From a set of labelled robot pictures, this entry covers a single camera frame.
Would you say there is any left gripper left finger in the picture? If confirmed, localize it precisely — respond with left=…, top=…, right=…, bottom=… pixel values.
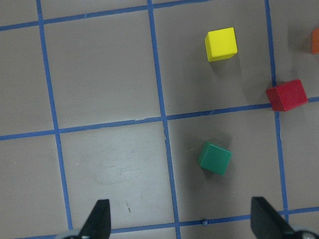
left=77, top=199, right=111, bottom=239

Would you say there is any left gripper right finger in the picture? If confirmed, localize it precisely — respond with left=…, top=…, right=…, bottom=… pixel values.
left=250, top=197, right=299, bottom=239

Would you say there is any red wooden block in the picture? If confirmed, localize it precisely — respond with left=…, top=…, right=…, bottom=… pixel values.
left=266, top=79, right=309, bottom=112

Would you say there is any green wooden block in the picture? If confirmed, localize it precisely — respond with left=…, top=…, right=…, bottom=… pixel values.
left=198, top=141, right=232, bottom=175

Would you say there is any yellow wooden block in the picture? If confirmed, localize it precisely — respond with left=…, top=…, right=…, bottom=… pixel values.
left=204, top=27, right=238, bottom=62

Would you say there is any orange wooden block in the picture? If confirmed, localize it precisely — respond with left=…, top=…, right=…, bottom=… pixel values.
left=312, top=28, right=319, bottom=54

